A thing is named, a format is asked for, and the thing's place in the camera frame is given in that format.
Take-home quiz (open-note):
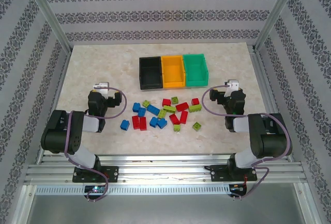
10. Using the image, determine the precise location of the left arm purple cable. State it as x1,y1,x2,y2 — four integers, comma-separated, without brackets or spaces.
64,85,128,203

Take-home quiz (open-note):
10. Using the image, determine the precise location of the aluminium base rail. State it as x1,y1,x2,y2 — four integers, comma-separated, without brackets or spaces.
24,154,308,185

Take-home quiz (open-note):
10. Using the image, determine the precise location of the green plastic bin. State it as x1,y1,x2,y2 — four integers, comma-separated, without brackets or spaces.
182,53,209,88

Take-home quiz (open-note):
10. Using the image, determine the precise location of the black plastic bin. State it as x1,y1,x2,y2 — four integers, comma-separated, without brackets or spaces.
139,56,164,90

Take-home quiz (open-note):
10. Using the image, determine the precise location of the long blue lego brick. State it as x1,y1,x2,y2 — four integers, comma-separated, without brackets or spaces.
146,104,160,115

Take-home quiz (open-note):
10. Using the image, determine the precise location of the aluminium table side rail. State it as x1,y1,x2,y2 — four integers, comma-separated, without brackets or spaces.
36,48,74,162
249,44,295,162

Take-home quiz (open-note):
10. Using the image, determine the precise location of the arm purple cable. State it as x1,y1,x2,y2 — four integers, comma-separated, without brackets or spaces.
201,84,292,201
64,85,128,203

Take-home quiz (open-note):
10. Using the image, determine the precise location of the slotted grey cable duct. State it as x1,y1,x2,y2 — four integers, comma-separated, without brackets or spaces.
35,184,231,196

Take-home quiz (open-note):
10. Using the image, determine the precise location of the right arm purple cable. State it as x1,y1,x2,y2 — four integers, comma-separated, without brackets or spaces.
201,84,292,201

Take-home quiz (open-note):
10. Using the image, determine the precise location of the aluminium frame post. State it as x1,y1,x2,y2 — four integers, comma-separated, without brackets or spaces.
22,0,73,54
253,0,303,53

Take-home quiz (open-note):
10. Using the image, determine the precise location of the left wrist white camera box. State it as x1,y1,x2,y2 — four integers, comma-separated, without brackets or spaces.
93,81,111,98

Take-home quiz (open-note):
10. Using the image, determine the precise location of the grey metal panel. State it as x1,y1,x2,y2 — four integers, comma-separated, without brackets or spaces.
20,184,311,224

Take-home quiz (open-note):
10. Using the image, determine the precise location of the yellow plastic bin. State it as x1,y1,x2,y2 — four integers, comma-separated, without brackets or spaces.
160,55,187,89

